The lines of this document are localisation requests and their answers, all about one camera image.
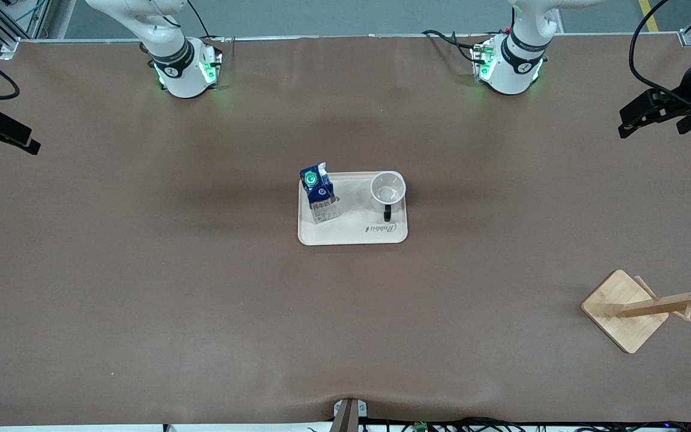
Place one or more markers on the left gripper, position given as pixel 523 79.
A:
pixel 683 97

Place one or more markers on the blue white milk carton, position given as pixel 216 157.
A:
pixel 320 195

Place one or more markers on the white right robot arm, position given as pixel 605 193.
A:
pixel 180 66

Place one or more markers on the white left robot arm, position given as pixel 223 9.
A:
pixel 516 66

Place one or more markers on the wooden cup rack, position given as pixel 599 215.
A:
pixel 624 309

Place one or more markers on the cream rectangular plastic tray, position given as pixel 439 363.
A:
pixel 351 231

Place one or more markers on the table edge camera mount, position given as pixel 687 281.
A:
pixel 348 414

